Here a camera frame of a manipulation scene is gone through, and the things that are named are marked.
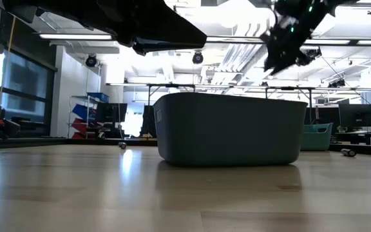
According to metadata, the black computer monitor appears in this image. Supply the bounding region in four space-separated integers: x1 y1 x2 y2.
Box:
338 103 371 129
142 104 157 138
95 102 128 123
303 106 341 125

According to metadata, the green plastic bin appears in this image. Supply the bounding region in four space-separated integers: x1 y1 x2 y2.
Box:
300 122 334 152

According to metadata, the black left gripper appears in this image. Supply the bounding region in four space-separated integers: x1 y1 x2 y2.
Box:
59 0 208 56

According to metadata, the dark office desk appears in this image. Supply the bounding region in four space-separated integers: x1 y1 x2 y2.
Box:
333 130 371 146

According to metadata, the black workbench equipment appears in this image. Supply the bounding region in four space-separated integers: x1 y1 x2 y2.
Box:
0 98 21 140

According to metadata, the black ceiling spotlight cluster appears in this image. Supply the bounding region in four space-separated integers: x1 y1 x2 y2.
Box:
296 46 323 68
328 78 347 89

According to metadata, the long black table frame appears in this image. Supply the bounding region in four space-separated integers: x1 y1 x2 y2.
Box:
106 82 371 125

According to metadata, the dark teal plastic bin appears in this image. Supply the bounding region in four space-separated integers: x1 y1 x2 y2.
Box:
152 92 309 168

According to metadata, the red tilted shelf bin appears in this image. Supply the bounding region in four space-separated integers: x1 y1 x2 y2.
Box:
71 118 91 140

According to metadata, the blue tilted shelf bin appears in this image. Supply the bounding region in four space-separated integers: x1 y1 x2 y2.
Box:
71 103 97 122

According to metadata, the black aluminium table frame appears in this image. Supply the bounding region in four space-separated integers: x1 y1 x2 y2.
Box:
0 137 371 158

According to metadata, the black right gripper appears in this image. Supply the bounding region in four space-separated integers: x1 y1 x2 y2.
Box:
260 0 361 75

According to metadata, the blue storage bin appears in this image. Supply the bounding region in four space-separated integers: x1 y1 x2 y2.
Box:
86 92 111 104

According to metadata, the round black ceiling camera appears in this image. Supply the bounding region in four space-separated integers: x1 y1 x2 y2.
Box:
85 53 98 68
191 50 204 65

